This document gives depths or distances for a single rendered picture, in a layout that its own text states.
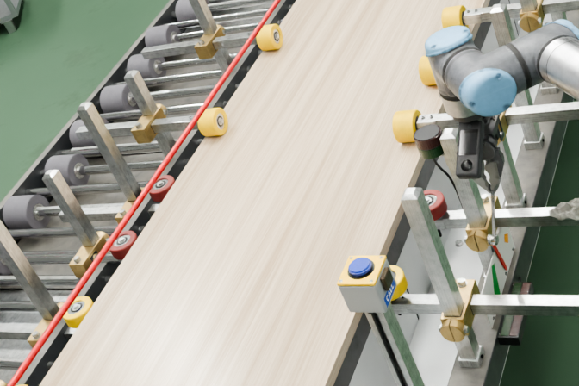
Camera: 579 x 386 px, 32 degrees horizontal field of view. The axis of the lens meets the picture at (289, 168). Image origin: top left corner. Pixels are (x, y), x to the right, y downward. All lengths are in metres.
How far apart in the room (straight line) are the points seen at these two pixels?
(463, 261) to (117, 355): 0.89
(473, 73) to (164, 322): 0.96
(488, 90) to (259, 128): 1.16
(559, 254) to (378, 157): 1.09
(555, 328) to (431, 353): 0.90
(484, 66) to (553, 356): 1.49
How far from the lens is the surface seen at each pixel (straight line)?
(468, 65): 1.82
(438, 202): 2.30
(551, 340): 3.18
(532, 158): 2.69
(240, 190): 2.62
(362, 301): 1.70
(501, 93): 1.80
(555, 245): 3.48
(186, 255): 2.49
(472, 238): 2.24
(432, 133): 2.13
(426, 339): 2.41
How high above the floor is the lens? 2.29
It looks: 32 degrees down
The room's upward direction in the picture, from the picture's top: 24 degrees counter-clockwise
